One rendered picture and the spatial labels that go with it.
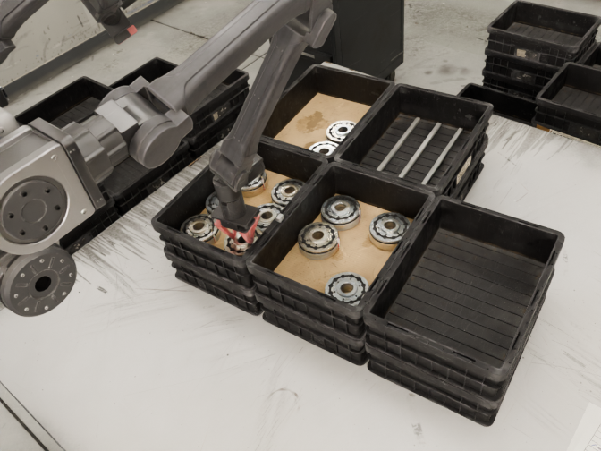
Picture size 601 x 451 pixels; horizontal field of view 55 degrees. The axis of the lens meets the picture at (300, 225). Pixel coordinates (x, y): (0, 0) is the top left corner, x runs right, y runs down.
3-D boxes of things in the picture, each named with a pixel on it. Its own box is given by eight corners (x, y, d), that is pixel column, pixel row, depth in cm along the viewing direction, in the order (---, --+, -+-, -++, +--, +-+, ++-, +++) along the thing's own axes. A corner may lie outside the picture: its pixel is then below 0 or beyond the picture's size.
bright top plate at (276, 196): (294, 210, 151) (294, 208, 151) (264, 198, 156) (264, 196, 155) (315, 187, 157) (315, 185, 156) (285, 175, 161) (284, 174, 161)
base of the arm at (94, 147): (63, 190, 83) (25, 122, 75) (107, 158, 87) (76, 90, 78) (98, 212, 79) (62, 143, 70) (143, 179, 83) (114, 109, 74)
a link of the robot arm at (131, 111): (84, 115, 78) (112, 140, 77) (141, 80, 83) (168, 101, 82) (93, 156, 86) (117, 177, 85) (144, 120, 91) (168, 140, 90)
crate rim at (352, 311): (359, 321, 119) (359, 314, 117) (244, 270, 132) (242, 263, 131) (437, 199, 141) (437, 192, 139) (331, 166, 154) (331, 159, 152)
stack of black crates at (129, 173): (142, 255, 246) (114, 197, 221) (101, 227, 261) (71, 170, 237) (208, 199, 265) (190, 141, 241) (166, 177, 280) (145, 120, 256)
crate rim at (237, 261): (244, 270, 132) (241, 263, 131) (149, 228, 146) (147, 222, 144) (331, 166, 154) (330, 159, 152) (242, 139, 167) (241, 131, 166)
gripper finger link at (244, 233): (241, 228, 146) (233, 201, 140) (266, 235, 143) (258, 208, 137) (227, 247, 142) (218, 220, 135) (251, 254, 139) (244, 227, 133)
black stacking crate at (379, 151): (435, 226, 148) (437, 194, 140) (334, 192, 161) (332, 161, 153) (489, 138, 169) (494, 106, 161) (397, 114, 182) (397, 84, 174)
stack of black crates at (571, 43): (580, 104, 281) (605, 16, 249) (554, 137, 267) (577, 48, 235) (503, 81, 302) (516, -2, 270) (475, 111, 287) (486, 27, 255)
